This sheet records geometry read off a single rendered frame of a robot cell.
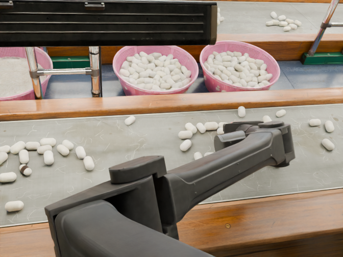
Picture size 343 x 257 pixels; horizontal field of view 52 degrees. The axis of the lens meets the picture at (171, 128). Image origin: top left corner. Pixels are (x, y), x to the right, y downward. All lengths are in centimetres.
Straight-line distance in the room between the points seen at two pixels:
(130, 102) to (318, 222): 55
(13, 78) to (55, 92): 13
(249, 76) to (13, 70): 73
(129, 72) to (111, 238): 87
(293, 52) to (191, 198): 107
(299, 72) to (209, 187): 100
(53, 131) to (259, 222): 54
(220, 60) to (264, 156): 67
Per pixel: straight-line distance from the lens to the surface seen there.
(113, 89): 115
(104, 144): 89
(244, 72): 121
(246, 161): 56
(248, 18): 154
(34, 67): 94
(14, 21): 67
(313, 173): 97
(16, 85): 110
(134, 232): 28
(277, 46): 140
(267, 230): 79
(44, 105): 97
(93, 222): 33
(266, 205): 82
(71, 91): 115
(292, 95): 113
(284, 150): 68
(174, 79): 111
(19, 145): 89
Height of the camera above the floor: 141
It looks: 45 degrees down
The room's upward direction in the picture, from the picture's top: 10 degrees clockwise
